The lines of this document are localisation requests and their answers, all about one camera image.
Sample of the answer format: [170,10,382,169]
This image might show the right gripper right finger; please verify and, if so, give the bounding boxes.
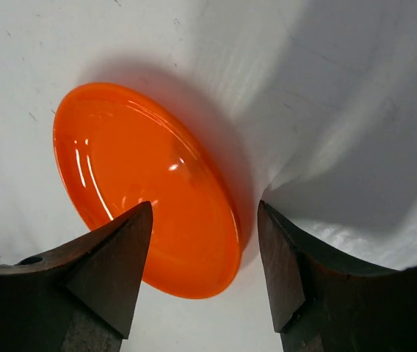
[258,202,417,351]

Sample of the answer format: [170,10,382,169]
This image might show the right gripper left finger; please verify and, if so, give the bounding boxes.
[0,202,153,351]

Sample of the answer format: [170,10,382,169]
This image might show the orange plastic plate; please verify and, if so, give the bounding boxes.
[53,82,242,299]

